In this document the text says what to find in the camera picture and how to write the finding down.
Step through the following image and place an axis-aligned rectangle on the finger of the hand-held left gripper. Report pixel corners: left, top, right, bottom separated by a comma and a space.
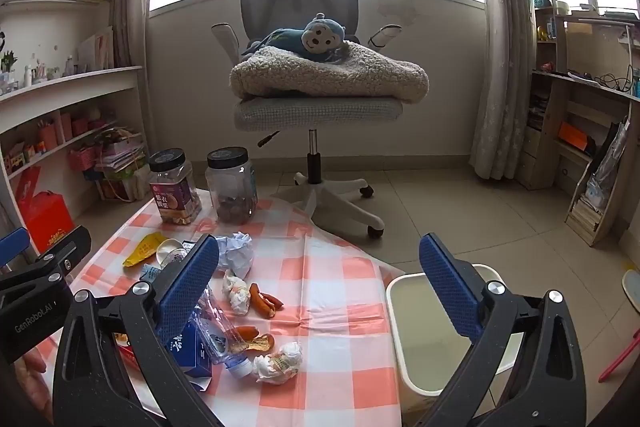
0, 225, 92, 293
0, 227, 31, 269

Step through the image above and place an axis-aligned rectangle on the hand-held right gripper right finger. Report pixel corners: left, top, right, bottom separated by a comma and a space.
410, 233, 587, 427

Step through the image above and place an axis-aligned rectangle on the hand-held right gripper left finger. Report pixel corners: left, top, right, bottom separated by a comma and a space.
52, 234, 236, 427

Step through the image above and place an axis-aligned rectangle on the white plastic bin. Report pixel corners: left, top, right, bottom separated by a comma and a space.
385, 263, 526, 413

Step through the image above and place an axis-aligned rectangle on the printed tissue wad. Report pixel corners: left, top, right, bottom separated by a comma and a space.
222, 269, 252, 317
252, 341, 304, 385

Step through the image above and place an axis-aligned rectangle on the person's left hand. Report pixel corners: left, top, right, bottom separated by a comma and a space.
12, 346, 56, 425

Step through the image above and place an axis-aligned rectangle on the red gift bag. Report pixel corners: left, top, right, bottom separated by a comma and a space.
17, 191, 76, 253

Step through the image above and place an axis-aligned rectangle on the white yogurt cup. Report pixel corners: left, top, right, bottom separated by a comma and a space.
156, 238, 188, 268

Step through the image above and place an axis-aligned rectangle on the crushed clear plastic bottle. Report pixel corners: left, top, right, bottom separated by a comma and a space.
192, 287, 253, 378

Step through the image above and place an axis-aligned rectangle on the crumpled white paper ball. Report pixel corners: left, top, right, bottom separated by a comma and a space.
216, 232, 254, 279

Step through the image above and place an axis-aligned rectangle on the yellow snack packet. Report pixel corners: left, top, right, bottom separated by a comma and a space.
122, 232, 168, 268

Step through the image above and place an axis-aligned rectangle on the blue paper box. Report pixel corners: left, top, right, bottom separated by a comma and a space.
165, 322, 213, 392

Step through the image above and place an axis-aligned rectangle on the purple label snack jar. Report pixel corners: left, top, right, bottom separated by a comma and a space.
148, 148, 202, 225

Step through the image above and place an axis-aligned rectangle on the pink storage basket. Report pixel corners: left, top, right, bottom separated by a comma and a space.
69, 144, 97, 172

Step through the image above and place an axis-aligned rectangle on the clear jar with nuts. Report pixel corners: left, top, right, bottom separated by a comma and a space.
206, 147, 258, 225

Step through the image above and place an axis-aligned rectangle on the orange checkered tablecloth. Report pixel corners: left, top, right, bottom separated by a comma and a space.
20, 187, 406, 427

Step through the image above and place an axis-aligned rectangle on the white bookshelf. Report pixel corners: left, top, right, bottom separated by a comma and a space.
0, 0, 151, 258

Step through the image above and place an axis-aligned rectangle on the red plastic stick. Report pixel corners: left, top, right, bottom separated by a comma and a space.
597, 327, 640, 383

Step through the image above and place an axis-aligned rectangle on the grey office chair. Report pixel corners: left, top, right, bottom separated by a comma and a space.
210, 0, 403, 239

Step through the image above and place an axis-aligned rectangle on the grey curtain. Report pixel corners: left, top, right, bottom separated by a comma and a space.
467, 0, 541, 180
111, 0, 161, 158

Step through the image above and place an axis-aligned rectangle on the wooden desk shelf unit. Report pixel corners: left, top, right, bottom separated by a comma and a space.
515, 0, 640, 248

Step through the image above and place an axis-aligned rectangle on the beige fleece blanket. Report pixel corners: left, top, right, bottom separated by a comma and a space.
230, 42, 430, 105

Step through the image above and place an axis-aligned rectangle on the blue monkey plush toy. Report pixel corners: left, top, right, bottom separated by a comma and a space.
242, 13, 361, 62

